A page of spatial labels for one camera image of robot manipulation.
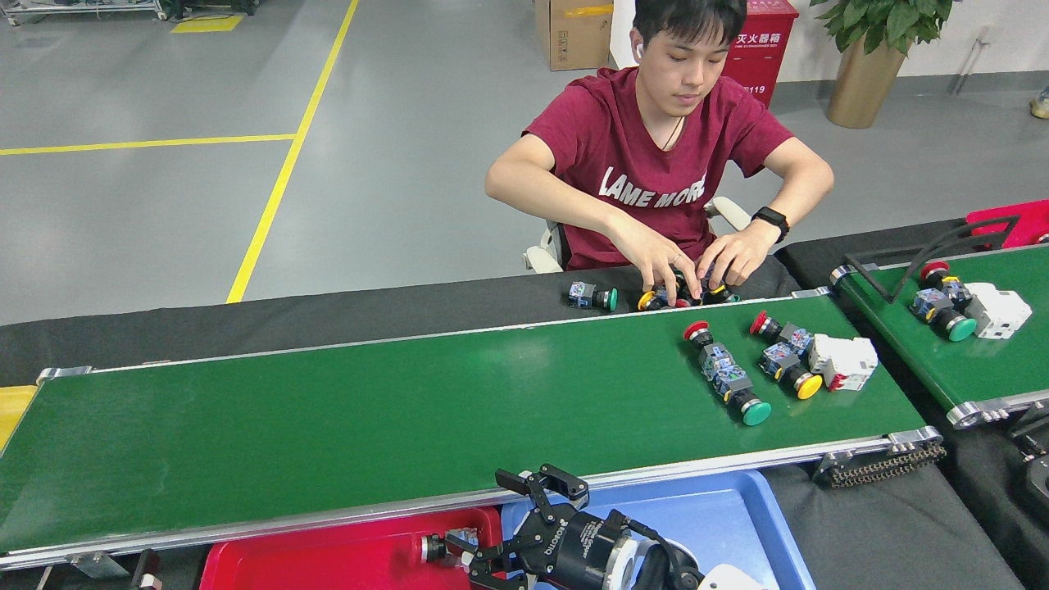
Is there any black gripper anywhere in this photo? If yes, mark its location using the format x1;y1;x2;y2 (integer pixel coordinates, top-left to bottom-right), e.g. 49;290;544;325
467;463;628;590

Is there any black push button switch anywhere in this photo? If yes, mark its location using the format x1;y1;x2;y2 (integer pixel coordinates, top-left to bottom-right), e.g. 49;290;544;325
420;529;480;568

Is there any white circuit breaker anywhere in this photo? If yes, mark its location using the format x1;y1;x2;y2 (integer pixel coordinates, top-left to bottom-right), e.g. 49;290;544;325
809;334;879;393
963;282;1033;340

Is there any blue plastic tray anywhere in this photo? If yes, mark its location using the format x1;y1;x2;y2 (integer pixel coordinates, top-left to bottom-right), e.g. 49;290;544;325
500;469;816;590

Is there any red plastic tray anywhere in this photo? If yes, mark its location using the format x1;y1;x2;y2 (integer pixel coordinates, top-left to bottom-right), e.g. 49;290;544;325
199;506;502;590

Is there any wide green conveyor belt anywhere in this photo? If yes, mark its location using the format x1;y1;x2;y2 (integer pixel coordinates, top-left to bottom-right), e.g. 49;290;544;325
0;287;943;572

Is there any green feeder conveyor belt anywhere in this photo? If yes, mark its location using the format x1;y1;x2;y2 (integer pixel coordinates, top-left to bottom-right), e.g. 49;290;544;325
829;243;1049;429

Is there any person's right hand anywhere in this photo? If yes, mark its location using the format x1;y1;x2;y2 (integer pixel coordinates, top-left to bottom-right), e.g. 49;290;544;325
611;217;703;306

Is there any person's left hand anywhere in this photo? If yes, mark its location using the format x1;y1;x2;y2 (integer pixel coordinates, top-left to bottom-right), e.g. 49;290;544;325
698;223;778;289

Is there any black table cloth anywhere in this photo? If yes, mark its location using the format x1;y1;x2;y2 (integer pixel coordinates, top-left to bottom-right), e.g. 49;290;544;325
0;220;1049;590

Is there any seated person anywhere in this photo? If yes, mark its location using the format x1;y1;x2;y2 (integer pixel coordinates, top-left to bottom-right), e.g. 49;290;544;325
485;0;835;308

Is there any black wristwatch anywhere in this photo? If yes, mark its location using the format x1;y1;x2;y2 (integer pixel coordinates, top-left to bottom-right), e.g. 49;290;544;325
752;206;790;244

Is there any brown cardboard box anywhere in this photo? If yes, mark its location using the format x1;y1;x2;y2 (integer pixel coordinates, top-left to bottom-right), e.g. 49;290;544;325
534;0;615;71

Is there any black joystick controller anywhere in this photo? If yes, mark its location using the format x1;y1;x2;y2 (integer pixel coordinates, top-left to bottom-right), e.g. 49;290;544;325
1020;455;1049;525

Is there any red fire extinguisher cabinet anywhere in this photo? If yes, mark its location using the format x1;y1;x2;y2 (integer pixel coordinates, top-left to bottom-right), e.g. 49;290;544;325
721;0;800;109

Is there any yellow plastic bin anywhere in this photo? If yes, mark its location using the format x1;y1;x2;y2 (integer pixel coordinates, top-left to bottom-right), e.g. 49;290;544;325
0;385;38;452

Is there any potted plant in gold pot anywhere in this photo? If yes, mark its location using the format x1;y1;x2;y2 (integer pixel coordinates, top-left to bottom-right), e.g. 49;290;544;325
811;0;956;129

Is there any red plastic bin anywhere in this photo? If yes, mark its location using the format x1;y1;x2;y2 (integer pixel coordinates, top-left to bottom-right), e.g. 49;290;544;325
965;199;1049;249

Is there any white wheeled cart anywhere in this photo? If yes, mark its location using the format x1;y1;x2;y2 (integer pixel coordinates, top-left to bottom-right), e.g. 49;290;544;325
0;0;169;25

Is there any black conveyor drive chain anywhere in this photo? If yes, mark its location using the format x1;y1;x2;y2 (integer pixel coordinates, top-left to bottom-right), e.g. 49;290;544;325
815;442;947;490

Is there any black triangular guide frame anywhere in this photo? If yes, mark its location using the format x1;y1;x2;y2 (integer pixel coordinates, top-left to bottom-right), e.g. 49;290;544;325
844;216;1021;304

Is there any grey wall conduit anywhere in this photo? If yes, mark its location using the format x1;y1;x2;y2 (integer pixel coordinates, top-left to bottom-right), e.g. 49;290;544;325
948;25;997;95

